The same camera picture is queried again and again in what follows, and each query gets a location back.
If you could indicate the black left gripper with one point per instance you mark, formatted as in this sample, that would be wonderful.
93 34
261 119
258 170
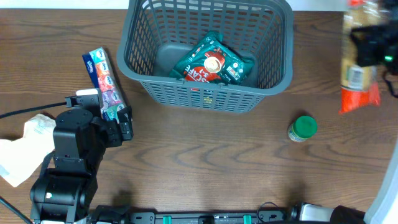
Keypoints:
114 135

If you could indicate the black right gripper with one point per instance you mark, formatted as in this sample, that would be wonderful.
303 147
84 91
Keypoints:
369 48

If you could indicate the colourful tissue pack strip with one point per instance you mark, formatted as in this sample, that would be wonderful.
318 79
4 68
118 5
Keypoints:
101 74

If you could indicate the orange pasta packet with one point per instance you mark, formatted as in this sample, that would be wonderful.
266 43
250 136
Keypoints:
359 86

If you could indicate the green Nescafe coffee bag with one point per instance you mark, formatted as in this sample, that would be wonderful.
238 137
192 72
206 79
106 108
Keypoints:
212 62

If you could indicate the green lid jar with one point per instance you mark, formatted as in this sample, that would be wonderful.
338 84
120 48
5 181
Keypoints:
303 128

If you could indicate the white paper pouch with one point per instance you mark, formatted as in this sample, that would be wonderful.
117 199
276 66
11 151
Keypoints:
20 158

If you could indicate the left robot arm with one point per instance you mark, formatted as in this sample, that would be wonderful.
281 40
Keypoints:
64 193

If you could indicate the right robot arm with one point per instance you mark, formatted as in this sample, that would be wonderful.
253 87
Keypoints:
384 207

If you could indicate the grey plastic basket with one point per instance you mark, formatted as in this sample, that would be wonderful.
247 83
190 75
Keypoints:
157 34

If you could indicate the black mounting rail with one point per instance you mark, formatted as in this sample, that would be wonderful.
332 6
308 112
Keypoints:
267 213

